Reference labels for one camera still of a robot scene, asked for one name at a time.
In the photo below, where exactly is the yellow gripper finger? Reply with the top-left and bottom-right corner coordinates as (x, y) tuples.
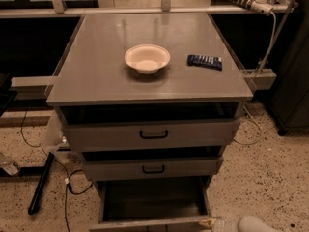
(199, 217), (216, 228)

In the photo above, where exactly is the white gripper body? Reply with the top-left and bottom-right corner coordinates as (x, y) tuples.
(212, 219), (239, 232)

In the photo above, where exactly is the grey bottom drawer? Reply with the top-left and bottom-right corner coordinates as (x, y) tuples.
(90, 177), (217, 232)

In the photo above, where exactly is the grey drawer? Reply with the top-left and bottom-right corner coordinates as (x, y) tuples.
(63, 119), (239, 152)
(83, 157), (223, 181)
(90, 177), (217, 232)

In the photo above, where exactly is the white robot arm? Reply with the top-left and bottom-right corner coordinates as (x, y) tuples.
(199, 216), (282, 232)

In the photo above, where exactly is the grey middle drawer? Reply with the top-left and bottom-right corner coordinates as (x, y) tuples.
(83, 157), (223, 181)

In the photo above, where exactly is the grey top drawer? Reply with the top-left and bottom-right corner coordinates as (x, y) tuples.
(63, 119), (239, 152)

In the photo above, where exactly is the grey drawer cabinet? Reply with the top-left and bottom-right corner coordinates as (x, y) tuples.
(45, 13), (254, 182)

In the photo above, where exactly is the dark cabinet right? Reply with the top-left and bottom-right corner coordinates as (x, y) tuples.
(268, 0), (309, 136)

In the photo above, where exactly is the white paper bowl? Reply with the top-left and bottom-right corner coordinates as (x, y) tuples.
(125, 44), (170, 74)

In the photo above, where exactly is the black floor bar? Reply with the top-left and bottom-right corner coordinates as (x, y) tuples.
(28, 153), (54, 215)

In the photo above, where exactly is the black middle drawer handle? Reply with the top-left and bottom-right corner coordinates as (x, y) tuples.
(142, 165), (165, 174)

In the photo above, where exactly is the black drawer handle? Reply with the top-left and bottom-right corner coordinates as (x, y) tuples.
(142, 165), (165, 174)
(139, 130), (169, 140)

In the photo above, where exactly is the black top drawer handle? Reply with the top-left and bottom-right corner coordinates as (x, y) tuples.
(139, 130), (169, 140)

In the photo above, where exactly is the white cable right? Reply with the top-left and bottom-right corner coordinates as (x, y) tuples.
(232, 10), (278, 146)

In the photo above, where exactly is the black floor cable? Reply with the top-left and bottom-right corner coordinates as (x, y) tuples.
(19, 108), (95, 232)

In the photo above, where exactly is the grey metal rail frame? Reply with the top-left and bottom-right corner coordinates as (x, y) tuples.
(0, 0), (292, 100)

